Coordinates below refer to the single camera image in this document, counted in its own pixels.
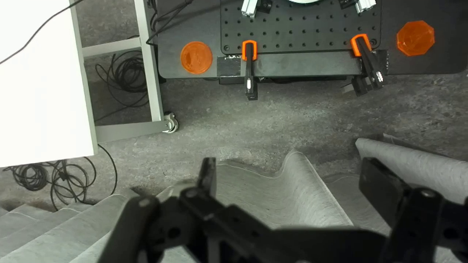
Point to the silver aluminium extrusion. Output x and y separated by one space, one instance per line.
366 5
249 8

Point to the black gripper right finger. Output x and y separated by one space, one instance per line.
419 224

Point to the black perforated breadboard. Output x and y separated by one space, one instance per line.
302 34

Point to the round orange disc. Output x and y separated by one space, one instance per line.
197 57

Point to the octagonal orange disc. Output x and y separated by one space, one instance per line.
416 38

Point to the black perforated workbench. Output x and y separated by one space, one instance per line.
440 63

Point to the orange black bar clamp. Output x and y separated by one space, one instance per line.
251 68
368 59

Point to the grey fabric curtain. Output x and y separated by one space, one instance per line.
293 195

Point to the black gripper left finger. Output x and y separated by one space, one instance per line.
147 228

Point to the silver caster wheel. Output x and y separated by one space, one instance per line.
172 125

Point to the white table panel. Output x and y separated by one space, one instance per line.
39 97

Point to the grey aluminium frame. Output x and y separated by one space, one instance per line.
151 74

